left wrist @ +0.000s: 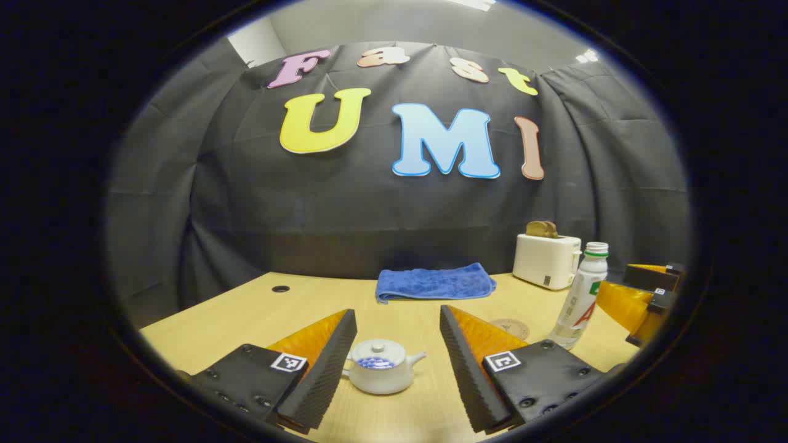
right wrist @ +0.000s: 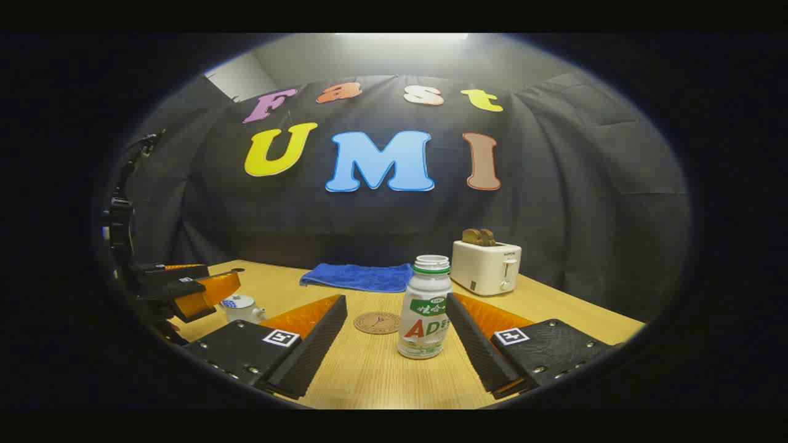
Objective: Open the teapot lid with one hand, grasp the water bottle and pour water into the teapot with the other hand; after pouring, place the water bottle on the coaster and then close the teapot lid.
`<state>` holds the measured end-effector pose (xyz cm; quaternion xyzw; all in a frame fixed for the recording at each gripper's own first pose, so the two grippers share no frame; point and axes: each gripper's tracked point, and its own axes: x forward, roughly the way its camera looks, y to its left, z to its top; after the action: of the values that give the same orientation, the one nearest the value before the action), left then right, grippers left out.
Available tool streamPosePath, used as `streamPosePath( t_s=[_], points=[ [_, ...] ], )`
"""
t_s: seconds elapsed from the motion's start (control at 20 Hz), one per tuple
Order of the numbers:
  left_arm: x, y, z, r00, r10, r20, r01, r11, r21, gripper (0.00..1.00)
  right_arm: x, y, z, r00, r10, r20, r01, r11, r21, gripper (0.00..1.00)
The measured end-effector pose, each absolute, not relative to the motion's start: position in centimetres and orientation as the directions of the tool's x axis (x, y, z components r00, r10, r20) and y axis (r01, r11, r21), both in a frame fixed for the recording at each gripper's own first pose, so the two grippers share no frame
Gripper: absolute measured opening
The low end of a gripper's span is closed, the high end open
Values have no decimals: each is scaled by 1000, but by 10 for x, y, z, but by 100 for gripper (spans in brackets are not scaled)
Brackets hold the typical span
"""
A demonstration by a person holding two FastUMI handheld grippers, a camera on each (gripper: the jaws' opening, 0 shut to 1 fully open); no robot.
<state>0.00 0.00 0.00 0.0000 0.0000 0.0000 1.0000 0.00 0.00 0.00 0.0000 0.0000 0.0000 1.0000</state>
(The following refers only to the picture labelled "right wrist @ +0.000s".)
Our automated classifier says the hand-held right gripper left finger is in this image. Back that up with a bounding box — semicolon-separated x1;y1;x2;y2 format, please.
180;294;349;401

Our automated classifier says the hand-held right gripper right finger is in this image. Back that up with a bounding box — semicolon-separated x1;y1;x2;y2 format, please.
444;292;616;401

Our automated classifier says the white ceramic teacup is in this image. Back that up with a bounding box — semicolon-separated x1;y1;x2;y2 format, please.
222;305;268;325

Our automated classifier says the white plastic water bottle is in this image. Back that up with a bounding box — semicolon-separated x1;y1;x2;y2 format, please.
397;255;453;360

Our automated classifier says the round brown coaster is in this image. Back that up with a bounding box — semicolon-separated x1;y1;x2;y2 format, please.
353;311;403;335

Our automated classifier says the white toaster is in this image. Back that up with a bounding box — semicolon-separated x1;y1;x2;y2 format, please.
451;240;523;297

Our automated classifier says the blue towel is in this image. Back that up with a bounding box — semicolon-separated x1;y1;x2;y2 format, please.
300;263;414;293

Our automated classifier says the black backdrop cloth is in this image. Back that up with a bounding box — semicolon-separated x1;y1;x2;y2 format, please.
120;74;693;324

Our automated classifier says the long ceiling light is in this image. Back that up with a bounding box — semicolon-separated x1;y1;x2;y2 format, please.
336;33;468;42

